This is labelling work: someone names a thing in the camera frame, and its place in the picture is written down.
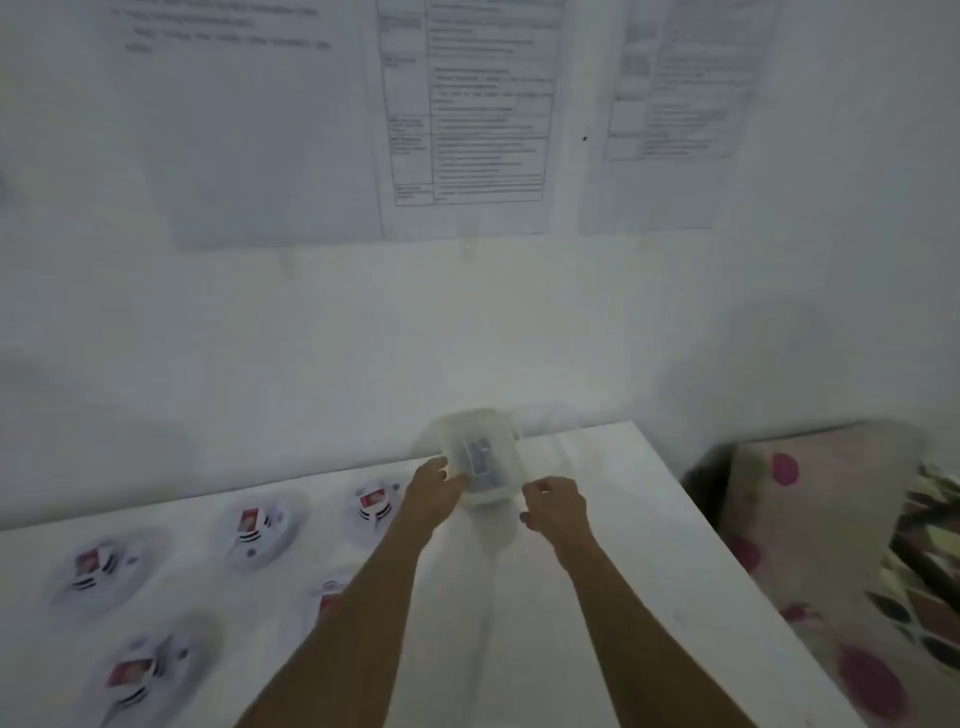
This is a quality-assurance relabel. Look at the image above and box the person's left hand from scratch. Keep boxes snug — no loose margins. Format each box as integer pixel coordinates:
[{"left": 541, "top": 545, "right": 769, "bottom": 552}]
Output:
[{"left": 403, "top": 455, "right": 470, "bottom": 531}]

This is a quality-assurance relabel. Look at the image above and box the person's right hand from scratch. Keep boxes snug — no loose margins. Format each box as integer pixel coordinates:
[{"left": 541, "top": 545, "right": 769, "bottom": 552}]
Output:
[{"left": 519, "top": 476, "right": 595, "bottom": 556}]

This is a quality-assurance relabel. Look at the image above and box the pile of assorted batteries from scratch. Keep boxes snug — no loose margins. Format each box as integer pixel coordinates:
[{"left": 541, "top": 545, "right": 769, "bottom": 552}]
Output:
[{"left": 463, "top": 436, "right": 498, "bottom": 480}]

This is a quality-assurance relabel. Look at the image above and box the person's left forearm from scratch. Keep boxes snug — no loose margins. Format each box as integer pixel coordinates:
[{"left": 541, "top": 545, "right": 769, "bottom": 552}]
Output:
[{"left": 238, "top": 517, "right": 448, "bottom": 728}]

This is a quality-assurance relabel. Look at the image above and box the person's right forearm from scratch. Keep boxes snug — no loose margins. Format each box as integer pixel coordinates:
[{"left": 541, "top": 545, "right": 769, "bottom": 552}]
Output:
[{"left": 558, "top": 536, "right": 760, "bottom": 728}]

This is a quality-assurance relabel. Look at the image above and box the cream fabric with pink dots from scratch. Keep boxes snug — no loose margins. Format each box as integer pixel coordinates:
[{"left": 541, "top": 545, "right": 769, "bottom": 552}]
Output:
[{"left": 716, "top": 421, "right": 960, "bottom": 728}]

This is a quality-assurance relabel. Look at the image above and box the white paper sheet with text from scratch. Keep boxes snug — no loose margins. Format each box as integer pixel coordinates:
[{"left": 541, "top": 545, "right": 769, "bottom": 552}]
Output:
[{"left": 104, "top": 0, "right": 385, "bottom": 253}]

